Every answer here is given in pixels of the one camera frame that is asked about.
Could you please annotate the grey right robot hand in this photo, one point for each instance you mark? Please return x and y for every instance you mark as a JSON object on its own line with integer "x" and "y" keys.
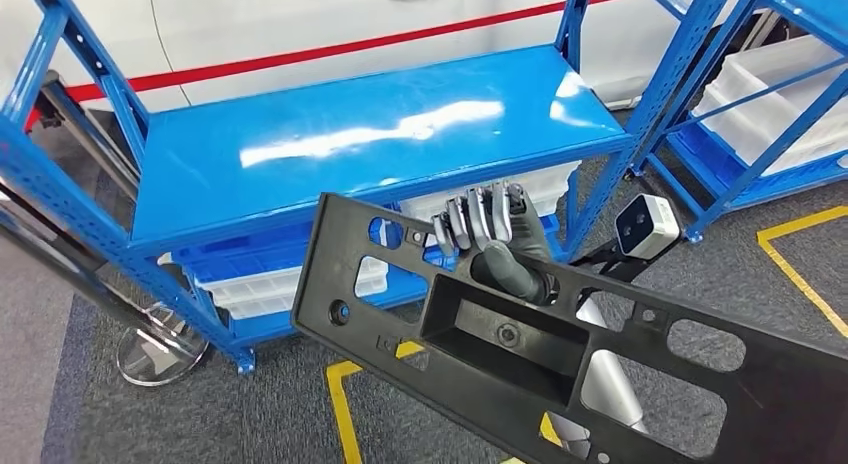
{"x": 510, "y": 269}

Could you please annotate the black plastic plate bracket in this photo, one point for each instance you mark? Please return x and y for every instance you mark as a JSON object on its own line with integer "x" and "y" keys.
{"x": 795, "y": 414}

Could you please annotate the blue metal shelf rack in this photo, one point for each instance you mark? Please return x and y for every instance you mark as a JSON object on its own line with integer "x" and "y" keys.
{"x": 815, "y": 4}
{"x": 331, "y": 136}

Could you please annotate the yellow floor tape square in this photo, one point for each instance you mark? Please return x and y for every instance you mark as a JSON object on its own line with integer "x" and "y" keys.
{"x": 341, "y": 408}

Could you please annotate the white car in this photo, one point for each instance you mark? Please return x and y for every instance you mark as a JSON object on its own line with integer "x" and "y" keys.
{"x": 298, "y": 17}

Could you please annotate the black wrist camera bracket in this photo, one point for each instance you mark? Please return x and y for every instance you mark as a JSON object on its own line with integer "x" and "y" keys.
{"x": 616, "y": 265}

